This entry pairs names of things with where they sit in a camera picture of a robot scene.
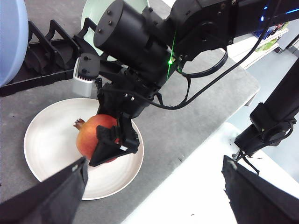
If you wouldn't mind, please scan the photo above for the red pomegranate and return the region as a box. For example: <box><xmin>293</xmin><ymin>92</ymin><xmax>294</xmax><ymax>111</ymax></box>
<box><xmin>73</xmin><ymin>114</ymin><xmax>120</xmax><ymax>163</ymax></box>

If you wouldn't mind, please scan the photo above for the black plate rack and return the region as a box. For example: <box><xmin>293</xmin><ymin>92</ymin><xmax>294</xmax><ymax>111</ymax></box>
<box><xmin>0</xmin><ymin>18</ymin><xmax>97</xmax><ymax>97</ymax></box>

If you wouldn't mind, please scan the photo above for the blue plate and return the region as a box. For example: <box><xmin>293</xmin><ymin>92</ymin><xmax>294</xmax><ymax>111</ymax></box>
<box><xmin>0</xmin><ymin>0</ymin><xmax>29</xmax><ymax>87</ymax></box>

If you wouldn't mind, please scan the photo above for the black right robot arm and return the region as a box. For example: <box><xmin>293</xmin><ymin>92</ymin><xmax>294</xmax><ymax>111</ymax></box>
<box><xmin>89</xmin><ymin>0</ymin><xmax>299</xmax><ymax>166</ymax></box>

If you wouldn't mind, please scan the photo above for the white plate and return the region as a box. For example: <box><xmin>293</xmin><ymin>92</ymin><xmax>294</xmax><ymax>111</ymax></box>
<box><xmin>24</xmin><ymin>98</ymin><xmax>144</xmax><ymax>200</ymax></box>

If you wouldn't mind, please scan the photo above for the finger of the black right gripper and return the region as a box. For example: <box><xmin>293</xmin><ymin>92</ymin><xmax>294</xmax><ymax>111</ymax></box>
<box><xmin>89</xmin><ymin>112</ymin><xmax>140</xmax><ymax>167</ymax></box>

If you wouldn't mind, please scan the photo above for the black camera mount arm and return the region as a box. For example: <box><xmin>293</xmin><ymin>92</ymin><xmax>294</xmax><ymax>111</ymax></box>
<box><xmin>235</xmin><ymin>58</ymin><xmax>299</xmax><ymax>154</ymax></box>

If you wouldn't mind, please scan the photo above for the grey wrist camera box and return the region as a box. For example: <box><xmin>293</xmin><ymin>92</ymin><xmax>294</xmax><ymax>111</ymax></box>
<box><xmin>72</xmin><ymin>53</ymin><xmax>100</xmax><ymax>98</ymax></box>

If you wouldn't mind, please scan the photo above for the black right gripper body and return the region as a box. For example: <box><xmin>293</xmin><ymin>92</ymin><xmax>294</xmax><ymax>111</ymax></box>
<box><xmin>97</xmin><ymin>68</ymin><xmax>161</xmax><ymax>118</ymax></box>

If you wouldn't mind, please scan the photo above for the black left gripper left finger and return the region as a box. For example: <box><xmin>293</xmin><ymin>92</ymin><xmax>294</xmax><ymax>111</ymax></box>
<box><xmin>0</xmin><ymin>158</ymin><xmax>88</xmax><ymax>224</ymax></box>

